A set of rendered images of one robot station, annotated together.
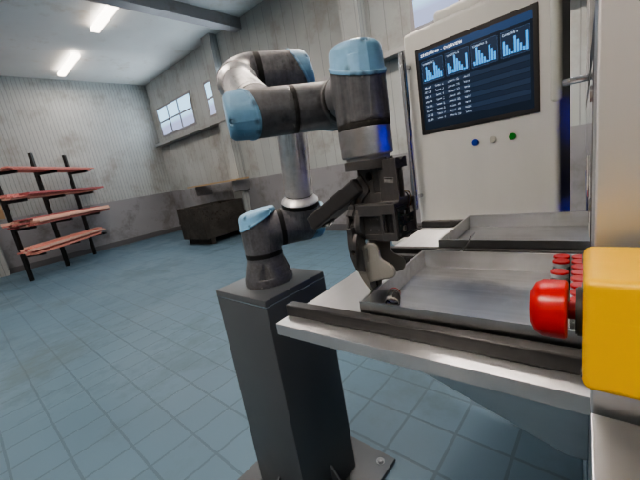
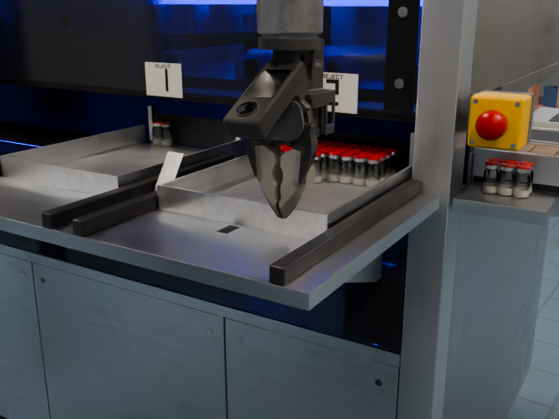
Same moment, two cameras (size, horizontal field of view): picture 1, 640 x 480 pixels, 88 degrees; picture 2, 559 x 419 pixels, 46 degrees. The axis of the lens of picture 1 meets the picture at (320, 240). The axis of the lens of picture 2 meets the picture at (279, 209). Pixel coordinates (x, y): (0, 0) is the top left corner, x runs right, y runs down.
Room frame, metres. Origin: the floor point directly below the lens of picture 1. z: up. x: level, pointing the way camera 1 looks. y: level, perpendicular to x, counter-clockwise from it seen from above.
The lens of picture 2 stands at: (0.62, 0.68, 1.15)
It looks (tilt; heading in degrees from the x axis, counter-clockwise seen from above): 17 degrees down; 262
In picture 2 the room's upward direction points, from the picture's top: straight up
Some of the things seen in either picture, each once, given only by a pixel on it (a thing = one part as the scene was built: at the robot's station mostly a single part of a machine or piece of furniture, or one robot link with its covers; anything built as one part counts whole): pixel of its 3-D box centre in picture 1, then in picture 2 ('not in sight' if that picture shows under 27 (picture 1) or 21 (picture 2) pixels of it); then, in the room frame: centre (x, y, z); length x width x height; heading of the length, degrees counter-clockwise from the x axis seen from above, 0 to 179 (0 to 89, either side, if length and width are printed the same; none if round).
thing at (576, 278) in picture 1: (580, 291); (327, 165); (0.40, -0.32, 0.91); 0.18 x 0.02 x 0.05; 141
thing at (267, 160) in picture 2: (387, 264); (279, 176); (0.51, -0.10, 0.95); 0.06 x 0.03 x 0.09; 50
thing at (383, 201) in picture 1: (377, 200); (292, 90); (0.49, -0.09, 1.05); 0.09 x 0.08 x 0.12; 50
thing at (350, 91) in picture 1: (358, 88); not in sight; (0.50, -0.09, 1.21); 0.09 x 0.08 x 0.11; 14
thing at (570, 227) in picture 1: (534, 232); (133, 155); (0.71, -0.48, 0.90); 0.34 x 0.26 x 0.04; 51
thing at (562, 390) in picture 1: (484, 267); (185, 194); (0.62, -0.31, 0.87); 0.70 x 0.48 x 0.02; 141
